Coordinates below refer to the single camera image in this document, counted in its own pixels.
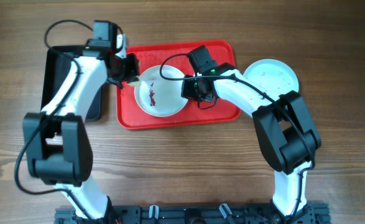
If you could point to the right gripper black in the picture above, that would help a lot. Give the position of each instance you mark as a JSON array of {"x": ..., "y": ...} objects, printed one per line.
[{"x": 188, "y": 92}]

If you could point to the green yellow sponge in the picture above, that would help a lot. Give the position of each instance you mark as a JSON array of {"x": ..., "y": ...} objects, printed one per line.
[{"x": 135, "y": 82}]

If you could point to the black mounting rail base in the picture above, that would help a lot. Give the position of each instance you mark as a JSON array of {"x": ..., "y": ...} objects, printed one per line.
[{"x": 250, "y": 213}]

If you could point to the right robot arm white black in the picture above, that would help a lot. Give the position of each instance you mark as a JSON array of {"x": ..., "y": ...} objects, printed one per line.
[{"x": 287, "y": 136}]

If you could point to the black plastic tray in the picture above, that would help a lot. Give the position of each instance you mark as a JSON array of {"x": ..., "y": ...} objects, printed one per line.
[{"x": 56, "y": 70}]

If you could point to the white plate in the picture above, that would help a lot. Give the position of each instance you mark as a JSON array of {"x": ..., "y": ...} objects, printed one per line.
[{"x": 157, "y": 96}]

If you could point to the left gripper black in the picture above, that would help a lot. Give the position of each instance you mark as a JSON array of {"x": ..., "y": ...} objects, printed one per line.
[{"x": 132, "y": 61}]

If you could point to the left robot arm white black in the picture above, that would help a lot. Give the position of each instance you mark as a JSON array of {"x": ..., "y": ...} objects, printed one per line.
[{"x": 56, "y": 144}]

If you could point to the light green plate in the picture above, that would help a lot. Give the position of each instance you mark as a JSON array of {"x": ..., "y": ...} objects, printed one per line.
[{"x": 272, "y": 77}]

